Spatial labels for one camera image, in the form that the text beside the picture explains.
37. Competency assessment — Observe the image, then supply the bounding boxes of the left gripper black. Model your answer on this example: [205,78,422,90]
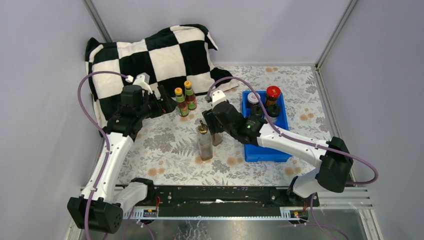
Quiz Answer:
[136,85,178,121]

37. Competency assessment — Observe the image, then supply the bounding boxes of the yellow cap sauce bottle front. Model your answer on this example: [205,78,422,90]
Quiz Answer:
[174,87,190,117]

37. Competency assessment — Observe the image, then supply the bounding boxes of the yellow cap sauce bottle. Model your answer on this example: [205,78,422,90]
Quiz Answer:
[174,87,190,117]
[184,80,197,111]

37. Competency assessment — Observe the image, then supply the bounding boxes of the glass oil bottle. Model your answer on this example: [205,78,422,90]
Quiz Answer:
[197,120,213,161]
[212,133,223,147]

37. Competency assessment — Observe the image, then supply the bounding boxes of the glass oil bottle front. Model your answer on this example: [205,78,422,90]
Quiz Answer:
[197,120,213,161]

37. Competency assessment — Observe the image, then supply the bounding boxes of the black lid shaker jar front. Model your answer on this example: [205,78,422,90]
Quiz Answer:
[250,104,264,119]

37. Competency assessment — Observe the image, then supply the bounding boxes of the black lid shaker jar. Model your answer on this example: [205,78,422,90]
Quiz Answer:
[250,104,264,119]
[267,104,281,123]

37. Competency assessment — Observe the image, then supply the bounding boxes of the white lid brown sauce jar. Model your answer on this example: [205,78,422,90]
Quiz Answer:
[246,92,261,108]

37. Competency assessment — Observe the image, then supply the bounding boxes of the blue plastic divided bin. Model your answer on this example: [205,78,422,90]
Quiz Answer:
[241,90,292,162]

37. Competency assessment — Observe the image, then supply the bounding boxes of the red lid chili sauce jar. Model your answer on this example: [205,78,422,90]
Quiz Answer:
[265,85,281,107]

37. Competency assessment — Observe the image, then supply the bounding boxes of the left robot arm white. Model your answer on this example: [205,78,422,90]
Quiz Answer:
[67,85,177,234]

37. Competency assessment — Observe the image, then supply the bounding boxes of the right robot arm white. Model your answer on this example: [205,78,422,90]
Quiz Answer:
[202,101,353,206]

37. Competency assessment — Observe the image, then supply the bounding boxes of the floral tablecloth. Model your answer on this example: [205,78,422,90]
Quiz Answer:
[117,66,331,186]

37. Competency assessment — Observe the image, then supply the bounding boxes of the black white checkered blanket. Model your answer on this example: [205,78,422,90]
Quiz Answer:
[85,24,238,127]

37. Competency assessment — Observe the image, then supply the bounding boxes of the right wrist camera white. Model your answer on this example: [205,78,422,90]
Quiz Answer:
[205,90,227,108]

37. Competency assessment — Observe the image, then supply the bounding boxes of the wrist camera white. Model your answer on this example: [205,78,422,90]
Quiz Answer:
[205,90,227,108]
[125,73,153,94]

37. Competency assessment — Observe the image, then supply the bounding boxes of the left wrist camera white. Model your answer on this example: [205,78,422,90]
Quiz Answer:
[125,73,153,94]

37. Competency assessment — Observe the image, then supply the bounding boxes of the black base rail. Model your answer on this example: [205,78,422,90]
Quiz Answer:
[125,184,321,220]

